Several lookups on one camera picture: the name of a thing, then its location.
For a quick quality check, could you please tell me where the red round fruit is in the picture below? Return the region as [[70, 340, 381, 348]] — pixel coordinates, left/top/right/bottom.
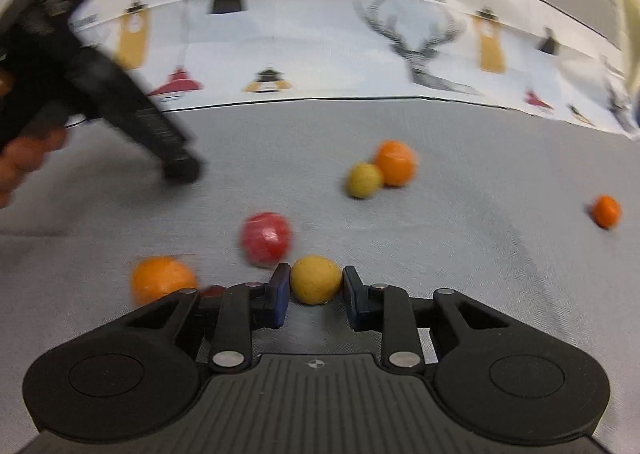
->
[[240, 212, 293, 269]]

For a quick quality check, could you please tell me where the person's left hand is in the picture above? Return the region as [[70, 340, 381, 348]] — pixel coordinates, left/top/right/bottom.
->
[[0, 128, 69, 209]]

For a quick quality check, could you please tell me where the orange tangerine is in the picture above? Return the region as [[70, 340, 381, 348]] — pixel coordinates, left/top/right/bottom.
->
[[130, 256, 199, 307], [591, 195, 623, 229], [374, 140, 419, 188]]

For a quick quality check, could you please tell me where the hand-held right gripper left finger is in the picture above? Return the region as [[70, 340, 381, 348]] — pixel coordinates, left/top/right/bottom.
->
[[125, 263, 292, 375]]

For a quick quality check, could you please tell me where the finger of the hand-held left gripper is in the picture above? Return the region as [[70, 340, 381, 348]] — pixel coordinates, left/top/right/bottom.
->
[[70, 50, 207, 183]]

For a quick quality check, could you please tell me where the yellow-green round fruit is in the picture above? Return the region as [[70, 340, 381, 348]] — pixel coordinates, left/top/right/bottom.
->
[[347, 162, 385, 199]]

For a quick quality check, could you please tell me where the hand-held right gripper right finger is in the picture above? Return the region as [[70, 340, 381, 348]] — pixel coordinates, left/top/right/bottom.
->
[[342, 265, 511, 375]]

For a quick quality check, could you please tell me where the yellow round fruit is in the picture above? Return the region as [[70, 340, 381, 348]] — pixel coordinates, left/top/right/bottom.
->
[[290, 255, 344, 305]]

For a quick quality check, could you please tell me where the grey bed cover deer print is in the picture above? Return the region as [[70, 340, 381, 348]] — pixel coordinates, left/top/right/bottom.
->
[[0, 0, 640, 454]]

